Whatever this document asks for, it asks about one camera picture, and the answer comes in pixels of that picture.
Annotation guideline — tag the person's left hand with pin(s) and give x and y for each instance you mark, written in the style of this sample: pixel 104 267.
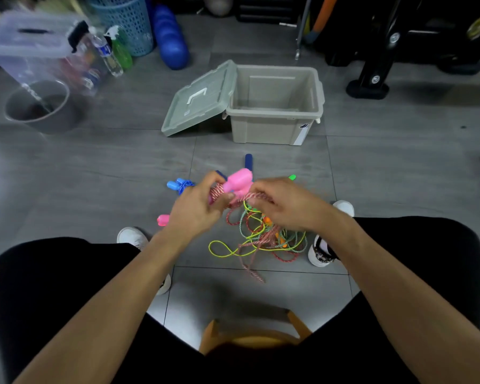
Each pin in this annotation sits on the person's left hand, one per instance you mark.
pixel 192 213

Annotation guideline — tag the person's right hand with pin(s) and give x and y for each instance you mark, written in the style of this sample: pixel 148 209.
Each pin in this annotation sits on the person's right hand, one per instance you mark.
pixel 296 205

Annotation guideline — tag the grey plastic storage box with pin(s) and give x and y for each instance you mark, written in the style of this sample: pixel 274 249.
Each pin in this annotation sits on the grey plastic storage box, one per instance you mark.
pixel 264 133

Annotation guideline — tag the person's right forearm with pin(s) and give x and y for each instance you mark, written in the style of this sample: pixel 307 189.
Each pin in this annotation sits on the person's right forearm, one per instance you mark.
pixel 416 307

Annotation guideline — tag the person's left forearm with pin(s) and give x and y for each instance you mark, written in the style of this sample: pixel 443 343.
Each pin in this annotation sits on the person's left forearm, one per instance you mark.
pixel 96 315

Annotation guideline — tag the grey-green box lid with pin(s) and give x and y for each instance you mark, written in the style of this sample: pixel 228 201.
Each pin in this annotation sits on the grey-green box lid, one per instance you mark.
pixel 196 105

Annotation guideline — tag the person's right leg black trousers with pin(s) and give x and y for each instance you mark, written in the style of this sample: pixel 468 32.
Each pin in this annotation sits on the person's right leg black trousers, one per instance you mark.
pixel 436 251

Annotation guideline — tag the person's leg black trousers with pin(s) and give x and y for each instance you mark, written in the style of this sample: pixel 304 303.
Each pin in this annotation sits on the person's leg black trousers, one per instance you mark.
pixel 44 287
pixel 436 251

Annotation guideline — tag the person's left leg black trousers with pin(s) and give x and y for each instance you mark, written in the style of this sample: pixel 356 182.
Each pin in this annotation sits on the person's left leg black trousers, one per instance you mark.
pixel 44 287

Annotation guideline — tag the white right shoe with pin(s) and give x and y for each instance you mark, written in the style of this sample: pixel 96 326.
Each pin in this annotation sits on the white right shoe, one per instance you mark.
pixel 318 255

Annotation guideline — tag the white shoe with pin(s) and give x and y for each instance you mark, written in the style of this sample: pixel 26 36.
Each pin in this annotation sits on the white shoe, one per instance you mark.
pixel 131 235
pixel 318 255

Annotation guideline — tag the white left shoe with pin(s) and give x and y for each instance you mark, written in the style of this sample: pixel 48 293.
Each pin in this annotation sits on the white left shoe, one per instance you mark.
pixel 131 235

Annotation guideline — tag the wooden stool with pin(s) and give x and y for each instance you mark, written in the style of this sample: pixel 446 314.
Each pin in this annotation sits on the wooden stool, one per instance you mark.
pixel 208 337

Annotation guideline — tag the black dumbbell rack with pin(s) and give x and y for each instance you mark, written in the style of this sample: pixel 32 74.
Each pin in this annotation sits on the black dumbbell rack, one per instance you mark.
pixel 374 71

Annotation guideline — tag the grey metal bowl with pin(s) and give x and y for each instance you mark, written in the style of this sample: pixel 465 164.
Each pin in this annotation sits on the grey metal bowl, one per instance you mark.
pixel 66 121

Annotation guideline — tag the clear water bottle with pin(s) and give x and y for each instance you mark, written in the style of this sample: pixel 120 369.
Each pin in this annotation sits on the clear water bottle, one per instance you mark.
pixel 112 63

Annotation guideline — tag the green spray bottle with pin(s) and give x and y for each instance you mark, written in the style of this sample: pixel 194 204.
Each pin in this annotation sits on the green spray bottle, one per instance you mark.
pixel 122 55

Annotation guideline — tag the orange and green foam stick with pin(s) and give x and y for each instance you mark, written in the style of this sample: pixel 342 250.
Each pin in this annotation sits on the orange and green foam stick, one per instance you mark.
pixel 322 15

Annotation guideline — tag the light blue mesh basket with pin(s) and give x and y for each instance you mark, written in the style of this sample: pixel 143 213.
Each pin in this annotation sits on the light blue mesh basket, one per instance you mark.
pixel 128 27

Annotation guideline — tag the beige exercise ball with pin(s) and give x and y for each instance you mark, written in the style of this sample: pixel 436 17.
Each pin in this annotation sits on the beige exercise ball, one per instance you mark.
pixel 217 3

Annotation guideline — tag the clear plastic lidded bin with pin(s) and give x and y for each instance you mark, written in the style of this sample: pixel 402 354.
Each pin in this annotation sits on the clear plastic lidded bin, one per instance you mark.
pixel 24 47

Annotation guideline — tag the black dumbbell gold end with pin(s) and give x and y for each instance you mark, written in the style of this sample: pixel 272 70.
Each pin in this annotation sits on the black dumbbell gold end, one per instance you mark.
pixel 479 27

